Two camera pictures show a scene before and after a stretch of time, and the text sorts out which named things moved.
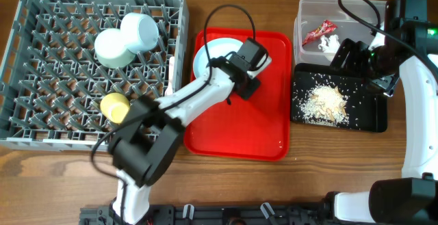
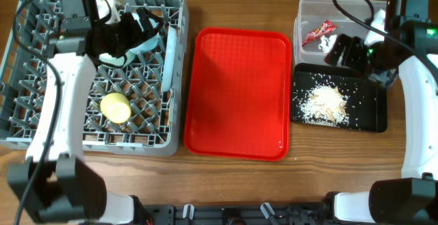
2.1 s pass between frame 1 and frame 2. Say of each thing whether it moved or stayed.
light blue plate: moved
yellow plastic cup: stayed
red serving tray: stayed
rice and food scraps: stayed
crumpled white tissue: stayed
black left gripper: moved
